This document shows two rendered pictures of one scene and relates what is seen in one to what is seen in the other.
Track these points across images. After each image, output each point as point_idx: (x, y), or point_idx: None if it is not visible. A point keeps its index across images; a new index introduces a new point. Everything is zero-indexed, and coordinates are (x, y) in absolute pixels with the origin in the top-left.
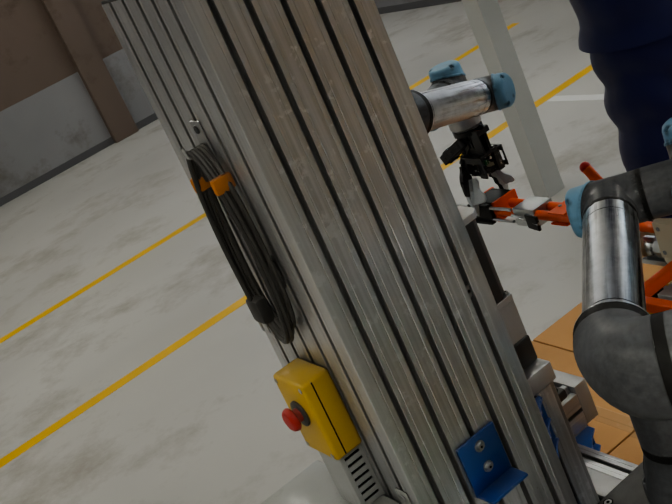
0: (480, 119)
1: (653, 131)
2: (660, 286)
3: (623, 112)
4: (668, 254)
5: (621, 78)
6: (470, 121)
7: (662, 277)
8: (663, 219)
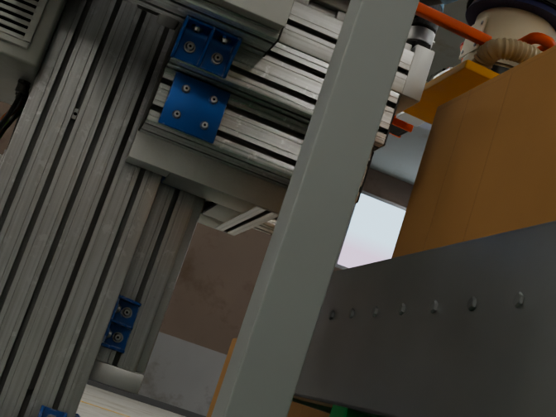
0: (429, 43)
1: None
2: (432, 14)
3: None
4: (463, 52)
5: None
6: (421, 34)
7: (438, 11)
8: (476, 19)
